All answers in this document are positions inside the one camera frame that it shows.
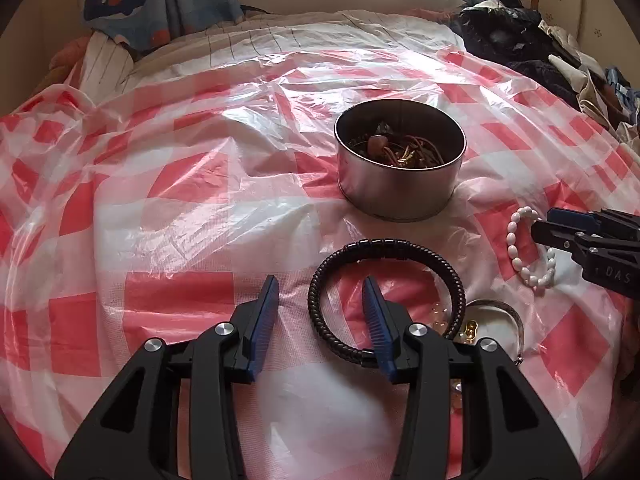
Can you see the beige cloth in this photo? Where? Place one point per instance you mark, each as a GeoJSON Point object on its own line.
{"type": "Point", "coordinates": [575, 75]}

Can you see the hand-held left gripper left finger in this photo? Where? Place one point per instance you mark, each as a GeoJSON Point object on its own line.
{"type": "Point", "coordinates": [262, 327]}

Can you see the striped white bedsheet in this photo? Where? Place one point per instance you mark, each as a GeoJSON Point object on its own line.
{"type": "Point", "coordinates": [300, 35]}

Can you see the black jacket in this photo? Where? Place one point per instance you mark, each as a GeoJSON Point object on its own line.
{"type": "Point", "coordinates": [500, 35]}

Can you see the red white checkered plastic sheet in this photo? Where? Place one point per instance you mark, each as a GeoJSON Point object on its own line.
{"type": "Point", "coordinates": [200, 210]}

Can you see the silver bangle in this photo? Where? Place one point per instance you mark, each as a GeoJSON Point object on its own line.
{"type": "Point", "coordinates": [492, 303]}

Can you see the blue striped cloth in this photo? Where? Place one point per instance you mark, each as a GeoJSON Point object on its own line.
{"type": "Point", "coordinates": [622, 87]}

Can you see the round metal tin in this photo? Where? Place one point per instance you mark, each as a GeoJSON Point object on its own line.
{"type": "Point", "coordinates": [395, 195]}

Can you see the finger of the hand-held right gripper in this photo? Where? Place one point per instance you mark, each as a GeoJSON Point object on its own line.
{"type": "Point", "coordinates": [555, 235]}
{"type": "Point", "coordinates": [575, 217]}

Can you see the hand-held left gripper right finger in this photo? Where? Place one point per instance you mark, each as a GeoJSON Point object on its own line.
{"type": "Point", "coordinates": [380, 330]}

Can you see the whale print curtain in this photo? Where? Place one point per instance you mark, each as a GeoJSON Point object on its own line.
{"type": "Point", "coordinates": [125, 0]}

